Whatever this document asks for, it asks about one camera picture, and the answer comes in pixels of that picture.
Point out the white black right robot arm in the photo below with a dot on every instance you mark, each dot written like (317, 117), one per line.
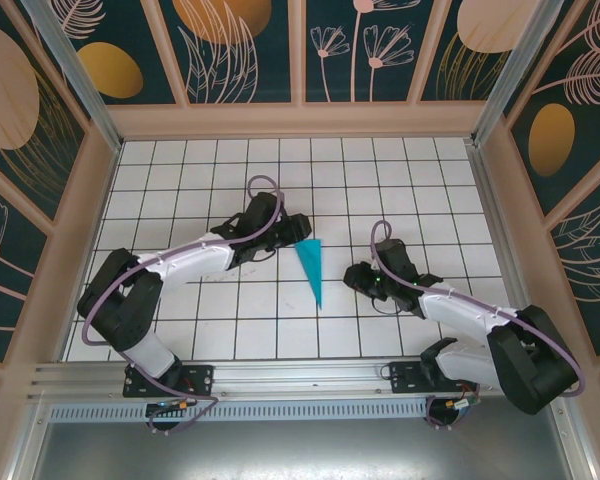
(530, 370)

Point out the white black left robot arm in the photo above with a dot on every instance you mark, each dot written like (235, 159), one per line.
(120, 305)

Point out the grey metal sheet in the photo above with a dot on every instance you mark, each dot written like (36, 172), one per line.
(300, 450)

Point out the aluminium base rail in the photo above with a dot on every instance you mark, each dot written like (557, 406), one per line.
(300, 375)

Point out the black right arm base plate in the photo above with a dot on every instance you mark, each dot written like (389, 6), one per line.
(405, 380)

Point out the aluminium side rail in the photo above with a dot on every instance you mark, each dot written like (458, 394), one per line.
(487, 200)

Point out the aluminium frame post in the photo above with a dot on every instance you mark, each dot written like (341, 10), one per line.
(517, 65)
(70, 65)

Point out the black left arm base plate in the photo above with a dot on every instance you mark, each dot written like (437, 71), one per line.
(200, 380)

